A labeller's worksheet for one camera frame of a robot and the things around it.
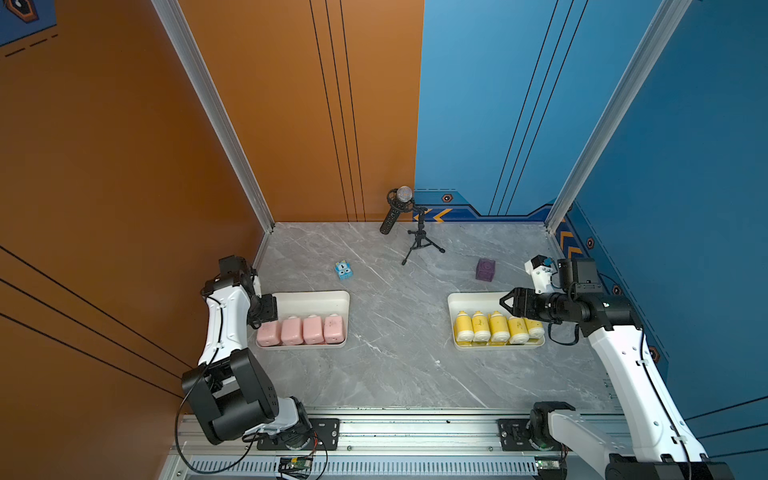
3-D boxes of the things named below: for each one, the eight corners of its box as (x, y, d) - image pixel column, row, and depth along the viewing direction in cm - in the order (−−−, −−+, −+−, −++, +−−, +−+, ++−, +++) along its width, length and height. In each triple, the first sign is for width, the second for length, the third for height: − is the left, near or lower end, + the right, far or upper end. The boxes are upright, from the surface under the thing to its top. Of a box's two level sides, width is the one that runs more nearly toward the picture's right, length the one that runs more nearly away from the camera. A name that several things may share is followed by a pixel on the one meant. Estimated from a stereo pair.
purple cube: (475, 280, 106) (478, 272, 102) (476, 266, 110) (479, 258, 106) (490, 282, 105) (494, 274, 101) (491, 268, 109) (494, 260, 105)
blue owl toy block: (341, 283, 105) (340, 279, 103) (333, 268, 109) (332, 264, 108) (356, 276, 107) (355, 273, 105) (348, 262, 111) (347, 258, 109)
